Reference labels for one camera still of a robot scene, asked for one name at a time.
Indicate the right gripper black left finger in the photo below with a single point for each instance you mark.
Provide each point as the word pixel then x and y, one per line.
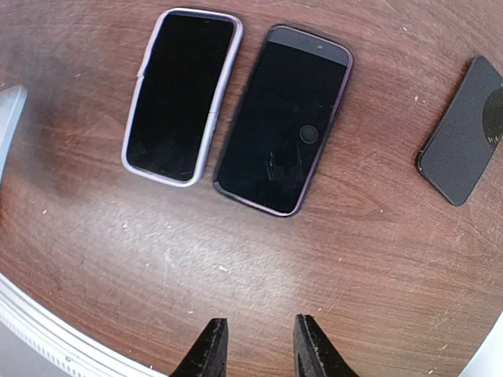
pixel 208 355

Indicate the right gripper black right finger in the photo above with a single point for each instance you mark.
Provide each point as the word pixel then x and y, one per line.
pixel 314 354

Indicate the dark purple smartphone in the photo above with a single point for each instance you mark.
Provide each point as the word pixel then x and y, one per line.
pixel 283 120

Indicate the lavender phone case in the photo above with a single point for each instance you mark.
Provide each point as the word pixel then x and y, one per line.
pixel 226 78

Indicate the black smartphone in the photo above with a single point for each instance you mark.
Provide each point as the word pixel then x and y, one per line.
pixel 178 96

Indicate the light blue phone case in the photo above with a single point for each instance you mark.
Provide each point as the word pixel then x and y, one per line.
pixel 12 104

